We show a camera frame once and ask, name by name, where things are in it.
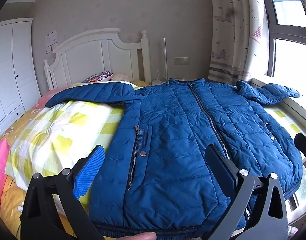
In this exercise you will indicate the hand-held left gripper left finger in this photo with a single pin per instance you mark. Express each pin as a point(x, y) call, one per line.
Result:
point(89, 170)

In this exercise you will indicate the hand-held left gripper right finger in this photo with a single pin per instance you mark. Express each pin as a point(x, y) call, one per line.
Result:
point(221, 166)

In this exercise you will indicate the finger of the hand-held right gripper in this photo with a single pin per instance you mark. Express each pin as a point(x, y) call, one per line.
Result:
point(304, 143)

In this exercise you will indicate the blue quilted puffer jacket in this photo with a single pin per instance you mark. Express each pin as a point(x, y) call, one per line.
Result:
point(173, 135)

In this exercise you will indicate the person's left hand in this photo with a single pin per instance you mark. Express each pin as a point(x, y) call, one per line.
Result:
point(143, 236)

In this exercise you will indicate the white window sill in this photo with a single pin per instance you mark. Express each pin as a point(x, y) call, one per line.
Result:
point(292, 105)

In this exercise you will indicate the yellow white checkered sheet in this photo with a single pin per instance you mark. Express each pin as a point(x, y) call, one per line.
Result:
point(55, 135)

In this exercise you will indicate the colourful patterned pillow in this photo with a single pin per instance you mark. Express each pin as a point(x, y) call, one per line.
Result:
point(98, 77)

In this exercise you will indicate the pale pink pillow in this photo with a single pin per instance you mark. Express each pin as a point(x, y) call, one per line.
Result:
point(121, 77)

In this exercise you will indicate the white wooden headboard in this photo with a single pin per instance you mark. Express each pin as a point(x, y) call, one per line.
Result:
point(85, 52)

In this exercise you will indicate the white pole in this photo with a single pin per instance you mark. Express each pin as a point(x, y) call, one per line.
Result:
point(165, 57)

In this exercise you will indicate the dark framed window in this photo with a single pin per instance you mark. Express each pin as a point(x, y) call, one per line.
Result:
point(270, 25)

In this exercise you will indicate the white wardrobe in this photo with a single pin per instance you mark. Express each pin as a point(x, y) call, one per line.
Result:
point(8, 75)

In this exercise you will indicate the printed beige curtain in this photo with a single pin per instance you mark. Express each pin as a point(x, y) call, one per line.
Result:
point(232, 30)

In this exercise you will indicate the beige wall socket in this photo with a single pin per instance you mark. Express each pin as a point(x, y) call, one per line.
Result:
point(181, 60)

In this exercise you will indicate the wall switches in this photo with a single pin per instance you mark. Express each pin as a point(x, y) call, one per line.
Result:
point(51, 49)

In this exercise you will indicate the white wall paper notice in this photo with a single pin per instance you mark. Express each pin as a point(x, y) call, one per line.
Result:
point(51, 38)

